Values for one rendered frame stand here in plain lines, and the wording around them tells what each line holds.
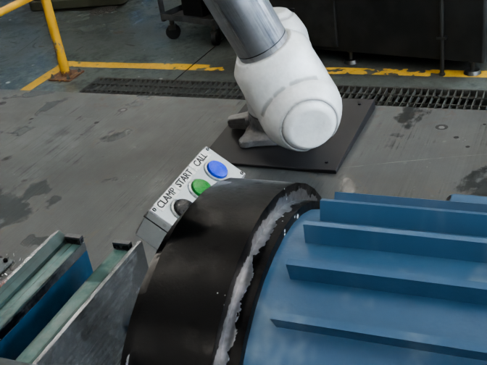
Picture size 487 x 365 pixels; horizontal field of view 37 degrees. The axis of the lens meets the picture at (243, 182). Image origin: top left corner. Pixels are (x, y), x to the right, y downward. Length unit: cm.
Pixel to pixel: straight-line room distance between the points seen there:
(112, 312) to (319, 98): 52
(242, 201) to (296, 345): 7
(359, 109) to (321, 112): 40
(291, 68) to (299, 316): 105
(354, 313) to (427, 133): 135
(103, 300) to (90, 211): 48
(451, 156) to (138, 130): 76
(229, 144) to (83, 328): 73
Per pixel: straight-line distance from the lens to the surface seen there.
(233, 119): 166
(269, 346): 28
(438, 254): 29
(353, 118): 165
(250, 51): 131
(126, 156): 169
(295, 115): 129
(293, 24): 151
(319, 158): 151
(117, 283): 107
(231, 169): 100
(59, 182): 165
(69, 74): 479
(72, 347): 101
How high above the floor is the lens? 153
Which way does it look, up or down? 29 degrees down
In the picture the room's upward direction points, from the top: 9 degrees counter-clockwise
